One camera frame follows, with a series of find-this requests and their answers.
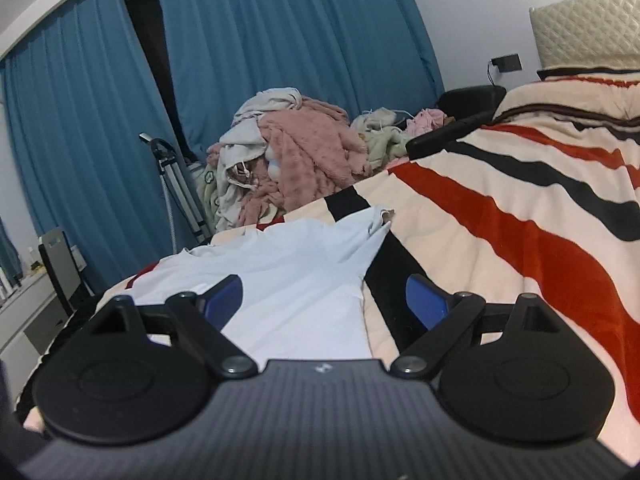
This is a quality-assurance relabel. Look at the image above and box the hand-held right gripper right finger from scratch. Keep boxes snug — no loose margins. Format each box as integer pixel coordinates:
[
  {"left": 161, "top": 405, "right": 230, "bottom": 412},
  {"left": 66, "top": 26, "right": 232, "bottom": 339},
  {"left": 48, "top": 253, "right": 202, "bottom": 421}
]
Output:
[{"left": 390, "top": 274, "right": 563, "bottom": 381}]

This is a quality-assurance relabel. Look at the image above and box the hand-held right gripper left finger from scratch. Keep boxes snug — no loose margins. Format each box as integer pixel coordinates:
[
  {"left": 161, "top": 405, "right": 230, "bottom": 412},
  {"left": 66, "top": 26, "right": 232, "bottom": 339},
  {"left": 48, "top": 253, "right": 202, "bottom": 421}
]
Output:
[{"left": 82, "top": 275, "right": 259, "bottom": 379}]

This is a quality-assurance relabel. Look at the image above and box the white t-shirt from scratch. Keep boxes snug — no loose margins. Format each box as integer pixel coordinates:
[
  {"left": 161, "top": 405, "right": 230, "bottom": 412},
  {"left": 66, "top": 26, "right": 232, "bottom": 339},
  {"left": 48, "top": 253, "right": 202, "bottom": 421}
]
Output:
[{"left": 127, "top": 204, "right": 396, "bottom": 361}]

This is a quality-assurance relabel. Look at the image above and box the green printed blanket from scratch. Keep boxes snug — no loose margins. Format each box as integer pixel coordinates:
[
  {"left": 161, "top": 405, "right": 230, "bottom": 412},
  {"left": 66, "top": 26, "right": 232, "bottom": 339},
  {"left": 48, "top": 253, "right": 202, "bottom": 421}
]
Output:
[{"left": 192, "top": 160, "right": 227, "bottom": 222}]

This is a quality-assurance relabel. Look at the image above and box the silver garment steamer stand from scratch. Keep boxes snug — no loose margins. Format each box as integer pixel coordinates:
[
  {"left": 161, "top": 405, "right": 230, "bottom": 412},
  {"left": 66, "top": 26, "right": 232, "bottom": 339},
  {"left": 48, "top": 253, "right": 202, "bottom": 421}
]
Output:
[{"left": 139, "top": 132, "right": 214, "bottom": 254}]

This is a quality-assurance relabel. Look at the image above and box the red black cream striped blanket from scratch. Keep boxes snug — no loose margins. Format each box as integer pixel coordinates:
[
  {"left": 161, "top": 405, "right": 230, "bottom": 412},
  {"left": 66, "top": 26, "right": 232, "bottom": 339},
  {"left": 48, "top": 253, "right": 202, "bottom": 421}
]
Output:
[{"left": 15, "top": 67, "right": 640, "bottom": 466}]

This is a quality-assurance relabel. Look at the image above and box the pale green cloth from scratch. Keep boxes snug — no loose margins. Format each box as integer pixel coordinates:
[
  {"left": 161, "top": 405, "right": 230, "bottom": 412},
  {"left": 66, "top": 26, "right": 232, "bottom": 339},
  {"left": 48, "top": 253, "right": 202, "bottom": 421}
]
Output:
[{"left": 362, "top": 127, "right": 417, "bottom": 172}]

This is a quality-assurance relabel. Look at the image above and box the grey hoodie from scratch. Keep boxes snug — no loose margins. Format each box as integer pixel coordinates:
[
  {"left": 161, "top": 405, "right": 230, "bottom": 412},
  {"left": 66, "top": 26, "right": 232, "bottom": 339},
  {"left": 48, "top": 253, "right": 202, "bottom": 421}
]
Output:
[{"left": 215, "top": 124, "right": 272, "bottom": 234}]

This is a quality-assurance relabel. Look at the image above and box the black chair grey back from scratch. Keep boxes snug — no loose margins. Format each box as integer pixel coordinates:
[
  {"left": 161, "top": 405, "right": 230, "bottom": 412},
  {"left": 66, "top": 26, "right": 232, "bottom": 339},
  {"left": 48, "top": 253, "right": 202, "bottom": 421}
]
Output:
[{"left": 37, "top": 226, "right": 96, "bottom": 319}]

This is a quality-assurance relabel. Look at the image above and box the pink fluffy blanket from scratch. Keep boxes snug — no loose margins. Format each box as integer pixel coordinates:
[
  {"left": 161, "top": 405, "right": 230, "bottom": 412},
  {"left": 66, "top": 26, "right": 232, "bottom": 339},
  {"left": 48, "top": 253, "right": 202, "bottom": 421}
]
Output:
[{"left": 207, "top": 100, "right": 374, "bottom": 229}]

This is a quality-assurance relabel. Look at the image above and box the pink cloth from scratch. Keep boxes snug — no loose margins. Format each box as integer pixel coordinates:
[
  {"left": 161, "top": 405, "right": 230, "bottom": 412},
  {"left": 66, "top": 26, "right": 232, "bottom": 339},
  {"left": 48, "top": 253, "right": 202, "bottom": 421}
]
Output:
[{"left": 405, "top": 107, "right": 449, "bottom": 136}]

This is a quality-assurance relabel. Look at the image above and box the white crumpled cloth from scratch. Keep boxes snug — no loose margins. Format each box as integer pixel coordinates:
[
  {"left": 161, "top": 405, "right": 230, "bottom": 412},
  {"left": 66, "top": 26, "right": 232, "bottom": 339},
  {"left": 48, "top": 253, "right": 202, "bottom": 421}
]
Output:
[{"left": 350, "top": 107, "right": 402, "bottom": 134}]

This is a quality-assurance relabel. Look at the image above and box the row of toiletry bottles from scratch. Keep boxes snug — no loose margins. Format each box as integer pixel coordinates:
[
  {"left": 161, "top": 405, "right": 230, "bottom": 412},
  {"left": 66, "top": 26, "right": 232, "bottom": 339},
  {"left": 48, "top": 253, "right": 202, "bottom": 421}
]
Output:
[{"left": 0, "top": 245, "right": 45, "bottom": 301}]

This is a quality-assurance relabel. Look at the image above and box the black armchair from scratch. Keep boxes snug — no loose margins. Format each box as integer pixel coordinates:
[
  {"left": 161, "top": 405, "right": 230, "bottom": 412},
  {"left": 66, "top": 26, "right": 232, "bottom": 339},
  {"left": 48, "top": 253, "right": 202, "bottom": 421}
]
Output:
[{"left": 406, "top": 85, "right": 509, "bottom": 161}]

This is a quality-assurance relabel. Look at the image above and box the white dresser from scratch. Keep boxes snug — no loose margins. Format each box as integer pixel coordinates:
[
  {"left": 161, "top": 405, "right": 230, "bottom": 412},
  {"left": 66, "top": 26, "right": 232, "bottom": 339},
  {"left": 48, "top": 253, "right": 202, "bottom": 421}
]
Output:
[{"left": 0, "top": 272, "right": 69, "bottom": 362}]

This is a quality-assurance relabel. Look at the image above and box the cream cloth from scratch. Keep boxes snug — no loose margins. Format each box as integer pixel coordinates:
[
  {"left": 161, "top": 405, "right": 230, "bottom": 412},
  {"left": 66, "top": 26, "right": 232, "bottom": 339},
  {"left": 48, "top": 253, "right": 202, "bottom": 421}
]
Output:
[{"left": 232, "top": 87, "right": 304, "bottom": 129}]

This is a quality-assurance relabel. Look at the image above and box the teal wavy mirror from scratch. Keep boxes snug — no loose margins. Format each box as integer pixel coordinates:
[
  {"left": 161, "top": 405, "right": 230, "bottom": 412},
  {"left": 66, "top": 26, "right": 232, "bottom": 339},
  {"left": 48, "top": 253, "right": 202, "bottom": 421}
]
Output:
[{"left": 0, "top": 217, "right": 24, "bottom": 286}]

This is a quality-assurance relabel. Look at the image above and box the blue curtain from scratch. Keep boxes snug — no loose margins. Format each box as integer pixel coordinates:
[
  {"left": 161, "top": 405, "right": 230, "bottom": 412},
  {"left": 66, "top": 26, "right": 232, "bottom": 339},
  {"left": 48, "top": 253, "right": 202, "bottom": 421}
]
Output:
[
  {"left": 0, "top": 0, "right": 177, "bottom": 292},
  {"left": 150, "top": 0, "right": 446, "bottom": 162}
]

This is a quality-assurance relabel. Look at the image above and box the cream quilted headboard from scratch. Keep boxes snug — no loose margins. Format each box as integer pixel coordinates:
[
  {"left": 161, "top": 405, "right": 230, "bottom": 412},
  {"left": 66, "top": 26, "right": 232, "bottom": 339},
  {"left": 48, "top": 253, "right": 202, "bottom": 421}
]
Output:
[{"left": 529, "top": 0, "right": 640, "bottom": 72}]

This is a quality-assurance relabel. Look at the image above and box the black wall charger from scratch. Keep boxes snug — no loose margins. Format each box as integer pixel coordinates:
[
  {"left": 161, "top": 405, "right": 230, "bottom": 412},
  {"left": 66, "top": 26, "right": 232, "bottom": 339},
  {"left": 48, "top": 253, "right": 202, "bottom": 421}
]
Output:
[{"left": 489, "top": 53, "right": 524, "bottom": 74}]

